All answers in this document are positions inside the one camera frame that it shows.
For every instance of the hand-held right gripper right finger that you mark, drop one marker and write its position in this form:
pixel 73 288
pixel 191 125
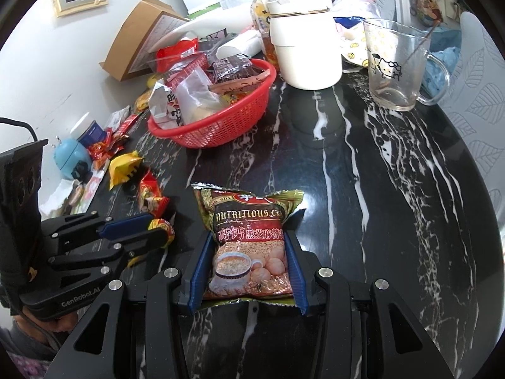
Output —
pixel 296 272

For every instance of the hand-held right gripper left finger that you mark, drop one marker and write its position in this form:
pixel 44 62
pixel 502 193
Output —
pixel 198 276

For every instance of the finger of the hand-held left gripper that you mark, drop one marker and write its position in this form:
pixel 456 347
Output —
pixel 126 223
pixel 138 244

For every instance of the red yellow candy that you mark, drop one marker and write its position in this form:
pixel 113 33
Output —
pixel 162 232

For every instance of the brown cereal packet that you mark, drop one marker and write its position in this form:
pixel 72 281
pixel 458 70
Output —
pixel 248 244

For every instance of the silver cartoon snack packet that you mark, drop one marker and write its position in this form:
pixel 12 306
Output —
pixel 165 104

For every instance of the white wrapper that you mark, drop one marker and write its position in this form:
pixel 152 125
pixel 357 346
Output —
pixel 197 96

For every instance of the red plastic basket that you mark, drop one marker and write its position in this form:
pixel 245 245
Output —
pixel 232 122

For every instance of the brown chocolate snack packet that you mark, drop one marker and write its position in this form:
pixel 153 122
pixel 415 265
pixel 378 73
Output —
pixel 232 68

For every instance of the person's left forearm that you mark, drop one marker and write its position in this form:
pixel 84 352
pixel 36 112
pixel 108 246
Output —
pixel 27 343

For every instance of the red cartoon snack packet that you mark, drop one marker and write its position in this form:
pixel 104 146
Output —
pixel 152 197

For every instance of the pink patterned packet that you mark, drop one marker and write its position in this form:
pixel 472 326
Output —
pixel 94 187

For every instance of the light blue round toy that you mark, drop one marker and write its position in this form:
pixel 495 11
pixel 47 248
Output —
pixel 69 156

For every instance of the white blue pill bottle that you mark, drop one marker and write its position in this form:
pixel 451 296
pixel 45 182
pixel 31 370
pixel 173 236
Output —
pixel 91 132

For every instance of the silver foil packet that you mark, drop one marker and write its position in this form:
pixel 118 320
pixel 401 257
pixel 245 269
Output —
pixel 117 117

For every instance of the yellow lemon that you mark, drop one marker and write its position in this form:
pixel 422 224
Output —
pixel 151 81

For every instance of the red clear snack packet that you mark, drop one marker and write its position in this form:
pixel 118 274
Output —
pixel 185 67

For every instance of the cardboard box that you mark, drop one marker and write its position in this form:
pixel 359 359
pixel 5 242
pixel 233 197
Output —
pixel 138 43

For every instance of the red bagged snack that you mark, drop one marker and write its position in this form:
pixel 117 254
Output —
pixel 177 49

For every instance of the white paper roll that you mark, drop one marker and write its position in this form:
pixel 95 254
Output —
pixel 238 45

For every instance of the glass mug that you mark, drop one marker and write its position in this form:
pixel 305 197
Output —
pixel 394 67

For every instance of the smiley print cloth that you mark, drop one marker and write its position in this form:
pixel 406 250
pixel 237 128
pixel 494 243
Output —
pixel 355 49

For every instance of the yellow tea bottle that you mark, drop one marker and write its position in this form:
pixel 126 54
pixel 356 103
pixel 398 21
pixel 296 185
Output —
pixel 262 27

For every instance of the thin stirring stick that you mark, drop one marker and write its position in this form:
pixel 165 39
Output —
pixel 418 45

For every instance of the blue cloth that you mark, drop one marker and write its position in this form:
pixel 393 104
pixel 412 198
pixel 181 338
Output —
pixel 447 61

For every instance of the colourful shopping bag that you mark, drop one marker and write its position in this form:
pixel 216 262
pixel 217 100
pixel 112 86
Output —
pixel 424 8

